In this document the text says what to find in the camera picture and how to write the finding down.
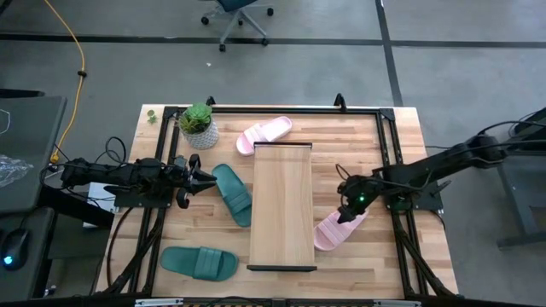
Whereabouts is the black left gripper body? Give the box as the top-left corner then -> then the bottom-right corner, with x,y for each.
171,153 -> 203,210

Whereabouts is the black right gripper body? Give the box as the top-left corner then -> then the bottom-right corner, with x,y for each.
336,172 -> 383,213

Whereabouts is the pale pink rubber slide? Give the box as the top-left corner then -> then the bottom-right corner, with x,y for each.
235,115 -> 293,157
313,208 -> 369,252

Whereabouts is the dark green rubber slide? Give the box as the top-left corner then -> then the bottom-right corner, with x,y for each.
160,246 -> 240,282
211,163 -> 253,229

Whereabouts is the wooden shelf with black legs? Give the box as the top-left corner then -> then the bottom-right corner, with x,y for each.
246,142 -> 318,273

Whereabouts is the white triangle-patterned plant pot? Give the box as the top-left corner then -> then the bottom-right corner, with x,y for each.
181,121 -> 220,151

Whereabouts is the white box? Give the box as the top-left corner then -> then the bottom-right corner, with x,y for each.
83,182 -> 119,229

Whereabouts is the dark grey desk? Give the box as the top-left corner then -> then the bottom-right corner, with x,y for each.
0,96 -> 68,214

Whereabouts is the dark metal side table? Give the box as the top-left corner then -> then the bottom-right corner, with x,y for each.
471,106 -> 546,251

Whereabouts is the blue office swivel chair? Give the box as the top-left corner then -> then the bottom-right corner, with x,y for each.
200,0 -> 275,53

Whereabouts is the clear plastic bag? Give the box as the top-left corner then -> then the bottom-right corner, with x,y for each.
0,153 -> 34,188

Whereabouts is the black computer mouse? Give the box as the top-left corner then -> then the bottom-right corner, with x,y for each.
0,228 -> 31,272

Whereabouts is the black mouse desk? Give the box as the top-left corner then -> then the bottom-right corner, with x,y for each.
0,207 -> 56,304

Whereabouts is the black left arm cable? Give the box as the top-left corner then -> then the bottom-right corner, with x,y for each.
104,136 -> 128,165

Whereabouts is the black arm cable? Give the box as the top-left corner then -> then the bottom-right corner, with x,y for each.
104,136 -> 128,165
476,111 -> 546,137

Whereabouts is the black aluminium table frame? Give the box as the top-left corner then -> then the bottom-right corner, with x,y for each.
100,105 -> 457,299

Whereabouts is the yellow cable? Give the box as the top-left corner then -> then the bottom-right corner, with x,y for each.
42,0 -> 86,164

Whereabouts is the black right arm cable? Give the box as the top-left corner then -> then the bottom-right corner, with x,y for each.
476,111 -> 546,137

